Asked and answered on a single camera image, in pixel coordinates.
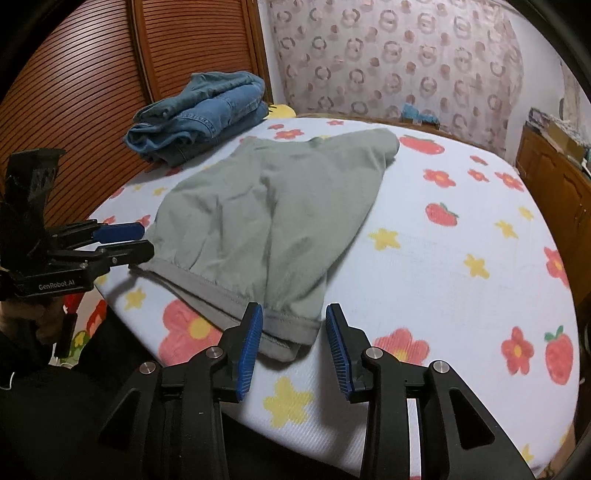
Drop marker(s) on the cream lace curtain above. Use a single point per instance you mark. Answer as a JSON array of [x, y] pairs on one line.
[[575, 92]]

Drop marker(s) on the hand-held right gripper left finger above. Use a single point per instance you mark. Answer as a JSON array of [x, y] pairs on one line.
[[247, 355]]

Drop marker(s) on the wooden cabinet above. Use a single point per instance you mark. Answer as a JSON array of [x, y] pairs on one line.
[[554, 184]]

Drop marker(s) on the grey-green pants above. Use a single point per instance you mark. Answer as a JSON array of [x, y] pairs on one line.
[[258, 221]]

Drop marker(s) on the white flower print bed sheet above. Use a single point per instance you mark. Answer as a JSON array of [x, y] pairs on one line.
[[415, 277]]

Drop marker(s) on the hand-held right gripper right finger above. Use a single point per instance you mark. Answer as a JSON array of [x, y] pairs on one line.
[[339, 355]]

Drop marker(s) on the blue denim jeans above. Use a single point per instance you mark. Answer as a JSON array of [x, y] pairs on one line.
[[207, 110]]

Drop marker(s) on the person's left hand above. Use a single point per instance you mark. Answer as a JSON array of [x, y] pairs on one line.
[[39, 319]]

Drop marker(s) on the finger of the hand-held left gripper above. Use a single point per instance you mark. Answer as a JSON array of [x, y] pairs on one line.
[[117, 232], [129, 253]]

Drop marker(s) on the cardboard box with patterned cloth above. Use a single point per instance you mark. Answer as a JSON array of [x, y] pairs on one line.
[[561, 138]]

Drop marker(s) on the blue plastic bag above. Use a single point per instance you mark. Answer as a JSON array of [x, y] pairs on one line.
[[418, 115]]

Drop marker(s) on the wooden louvered wardrobe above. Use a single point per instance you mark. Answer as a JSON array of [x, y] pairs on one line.
[[92, 69]]

